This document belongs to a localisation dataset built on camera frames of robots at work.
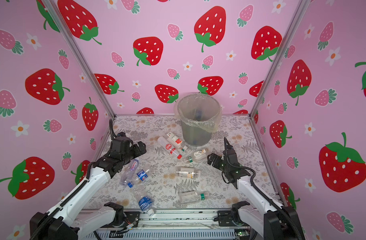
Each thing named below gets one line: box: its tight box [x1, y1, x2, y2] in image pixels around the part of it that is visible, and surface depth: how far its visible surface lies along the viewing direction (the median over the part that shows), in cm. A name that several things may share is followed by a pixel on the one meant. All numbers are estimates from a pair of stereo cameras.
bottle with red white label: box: [166, 131, 183, 149], surface depth 101 cm
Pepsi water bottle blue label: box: [127, 168, 152, 189], surface depth 87 cm
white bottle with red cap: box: [157, 136, 183, 160], surface depth 99 cm
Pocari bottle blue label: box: [133, 184, 155, 217], surface depth 76 cm
